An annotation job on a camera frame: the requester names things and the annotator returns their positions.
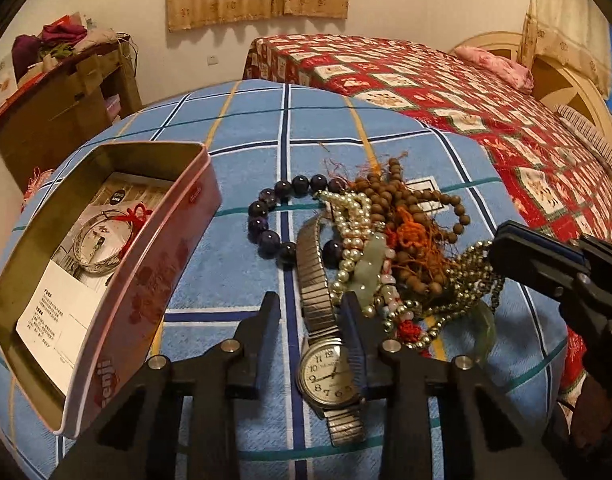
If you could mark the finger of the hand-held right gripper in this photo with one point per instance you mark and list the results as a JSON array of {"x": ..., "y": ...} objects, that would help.
[
  {"x": 531, "y": 262},
  {"x": 541, "y": 237}
]

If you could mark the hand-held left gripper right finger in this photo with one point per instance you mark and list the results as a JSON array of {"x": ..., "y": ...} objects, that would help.
[{"x": 356, "y": 330}]

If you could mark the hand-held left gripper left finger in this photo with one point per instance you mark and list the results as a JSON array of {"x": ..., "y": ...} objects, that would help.
[{"x": 267, "y": 330}]

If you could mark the silver wristwatch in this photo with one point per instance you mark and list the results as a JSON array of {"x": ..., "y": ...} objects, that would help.
[{"x": 326, "y": 367}]

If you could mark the pink tin box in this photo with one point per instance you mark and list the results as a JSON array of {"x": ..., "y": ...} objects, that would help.
[{"x": 150, "y": 285}]

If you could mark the pale green jade pendant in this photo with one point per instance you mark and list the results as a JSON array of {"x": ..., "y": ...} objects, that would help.
[{"x": 368, "y": 265}]

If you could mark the green jade bangle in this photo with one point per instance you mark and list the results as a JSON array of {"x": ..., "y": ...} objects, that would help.
[{"x": 486, "y": 330}]

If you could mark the striped pillow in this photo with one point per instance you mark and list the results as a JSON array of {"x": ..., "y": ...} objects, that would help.
[{"x": 588, "y": 135}]

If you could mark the brown wooden bead mala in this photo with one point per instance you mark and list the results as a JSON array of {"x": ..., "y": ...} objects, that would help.
[{"x": 386, "y": 195}]

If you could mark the cream wooden headboard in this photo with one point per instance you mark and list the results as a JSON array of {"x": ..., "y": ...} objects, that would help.
[{"x": 551, "y": 70}]

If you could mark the pink pillow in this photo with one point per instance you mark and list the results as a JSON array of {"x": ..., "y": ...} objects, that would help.
[{"x": 496, "y": 62}]

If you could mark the bed with red quilt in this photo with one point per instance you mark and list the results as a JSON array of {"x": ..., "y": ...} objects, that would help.
[{"x": 436, "y": 85}]

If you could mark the blue plaid tablecloth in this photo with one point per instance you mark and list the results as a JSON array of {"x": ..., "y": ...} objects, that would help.
[{"x": 235, "y": 125}]

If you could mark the white paper leaflet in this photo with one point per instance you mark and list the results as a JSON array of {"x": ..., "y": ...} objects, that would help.
[{"x": 55, "y": 320}]

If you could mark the pale purple box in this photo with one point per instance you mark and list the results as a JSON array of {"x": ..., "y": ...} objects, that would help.
[{"x": 112, "y": 107}]

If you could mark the wooden desk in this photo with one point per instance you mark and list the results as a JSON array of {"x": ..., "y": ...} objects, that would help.
[{"x": 50, "y": 125}]

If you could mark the pale pink quilted cloth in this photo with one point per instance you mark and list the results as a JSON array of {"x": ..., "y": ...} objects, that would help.
[{"x": 98, "y": 40}]

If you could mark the red flat box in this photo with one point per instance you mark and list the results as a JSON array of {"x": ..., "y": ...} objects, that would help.
[{"x": 30, "y": 85}]

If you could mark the olive green cloth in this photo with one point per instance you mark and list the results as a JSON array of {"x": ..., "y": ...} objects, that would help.
[{"x": 58, "y": 51}]

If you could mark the magenta clothes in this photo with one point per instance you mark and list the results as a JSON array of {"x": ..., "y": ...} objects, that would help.
[{"x": 63, "y": 32}]

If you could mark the white printed box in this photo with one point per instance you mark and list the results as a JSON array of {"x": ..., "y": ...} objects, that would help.
[{"x": 4, "y": 80}]

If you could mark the purple cloth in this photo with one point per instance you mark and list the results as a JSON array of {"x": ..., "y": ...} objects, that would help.
[{"x": 25, "y": 52}]

